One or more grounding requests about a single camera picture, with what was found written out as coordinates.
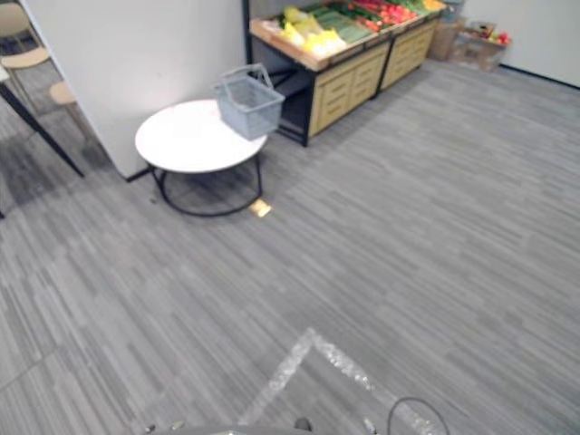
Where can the grey plastic shopping basket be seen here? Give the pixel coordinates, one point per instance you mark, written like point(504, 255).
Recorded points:
point(251, 111)

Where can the green leafy vegetable pile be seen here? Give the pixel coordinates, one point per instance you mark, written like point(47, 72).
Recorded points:
point(414, 3)

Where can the orange vegetable pile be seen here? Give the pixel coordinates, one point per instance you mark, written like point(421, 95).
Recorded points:
point(434, 4)

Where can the grey plastic storage basket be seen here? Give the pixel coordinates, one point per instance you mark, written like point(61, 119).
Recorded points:
point(453, 11)

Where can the yellow floor sticker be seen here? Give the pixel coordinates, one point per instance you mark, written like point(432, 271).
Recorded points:
point(260, 208)

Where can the wooden produce stand with drawers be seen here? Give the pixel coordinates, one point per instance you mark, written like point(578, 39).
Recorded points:
point(340, 90)
point(408, 50)

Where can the silver floor tape mark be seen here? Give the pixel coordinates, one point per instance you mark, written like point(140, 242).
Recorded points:
point(290, 367)

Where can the yellow napa cabbage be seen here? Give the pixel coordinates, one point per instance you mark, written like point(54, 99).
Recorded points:
point(292, 32)
point(295, 14)
point(324, 43)

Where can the green cucumber pile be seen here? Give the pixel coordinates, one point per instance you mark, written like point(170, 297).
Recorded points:
point(346, 26)

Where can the red and green pepper pile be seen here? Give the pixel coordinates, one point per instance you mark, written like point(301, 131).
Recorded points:
point(367, 19)

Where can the red tomato pile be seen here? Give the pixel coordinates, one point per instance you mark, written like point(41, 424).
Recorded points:
point(399, 13)

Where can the tall brown cardboard box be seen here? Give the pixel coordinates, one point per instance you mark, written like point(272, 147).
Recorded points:
point(446, 41)

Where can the wide brown cardboard box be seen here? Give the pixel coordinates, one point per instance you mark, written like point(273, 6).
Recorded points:
point(476, 52)

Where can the red and yellow fruit pile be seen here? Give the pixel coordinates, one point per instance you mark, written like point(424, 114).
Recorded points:
point(500, 37)

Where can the beige chair with backrest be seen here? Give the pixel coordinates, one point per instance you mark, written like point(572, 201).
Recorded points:
point(25, 58)

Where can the round white table black frame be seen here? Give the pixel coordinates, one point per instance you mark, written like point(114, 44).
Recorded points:
point(195, 140)

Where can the black metal shelf post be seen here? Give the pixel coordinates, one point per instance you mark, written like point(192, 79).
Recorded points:
point(247, 31)

